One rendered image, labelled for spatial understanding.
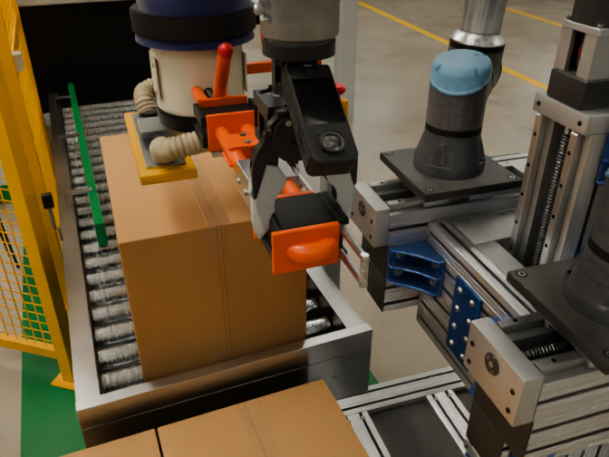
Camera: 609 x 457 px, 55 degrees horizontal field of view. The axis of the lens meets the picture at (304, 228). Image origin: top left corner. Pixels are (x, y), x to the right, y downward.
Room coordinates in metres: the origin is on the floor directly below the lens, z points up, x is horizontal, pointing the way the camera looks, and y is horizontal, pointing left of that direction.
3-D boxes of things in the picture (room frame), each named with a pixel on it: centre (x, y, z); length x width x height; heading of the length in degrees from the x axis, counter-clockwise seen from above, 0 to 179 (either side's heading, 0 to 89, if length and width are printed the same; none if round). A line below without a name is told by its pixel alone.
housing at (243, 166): (0.69, 0.05, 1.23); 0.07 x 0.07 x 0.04; 19
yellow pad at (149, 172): (1.10, 0.29, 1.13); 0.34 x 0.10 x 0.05; 19
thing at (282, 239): (0.56, 0.01, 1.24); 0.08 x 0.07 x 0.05; 19
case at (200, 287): (1.34, 0.28, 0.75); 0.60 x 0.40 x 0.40; 20
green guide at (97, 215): (2.33, 0.98, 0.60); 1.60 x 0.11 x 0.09; 22
